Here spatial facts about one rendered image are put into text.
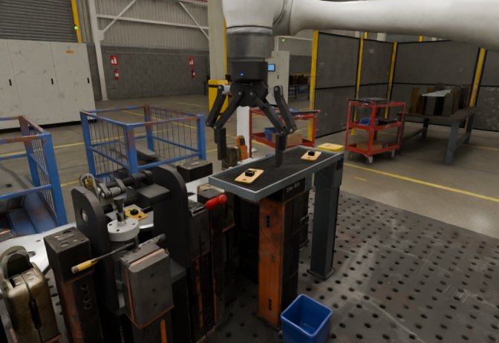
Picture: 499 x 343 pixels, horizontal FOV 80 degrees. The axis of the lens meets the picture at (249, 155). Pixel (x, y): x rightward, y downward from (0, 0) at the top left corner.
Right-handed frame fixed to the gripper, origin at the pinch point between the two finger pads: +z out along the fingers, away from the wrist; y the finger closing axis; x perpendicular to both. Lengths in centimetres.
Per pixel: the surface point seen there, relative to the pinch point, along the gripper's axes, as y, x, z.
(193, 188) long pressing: 29.6, -21.0, 20.5
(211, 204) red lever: 3.3, 11.4, 7.0
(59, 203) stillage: 189, -76, 80
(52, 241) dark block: 22.2, 30.9, 8.6
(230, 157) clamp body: 33, -57, 20
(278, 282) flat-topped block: -6.1, -4.8, 34.6
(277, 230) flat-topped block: -5.4, -5.0, 19.7
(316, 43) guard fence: 78, -470, -59
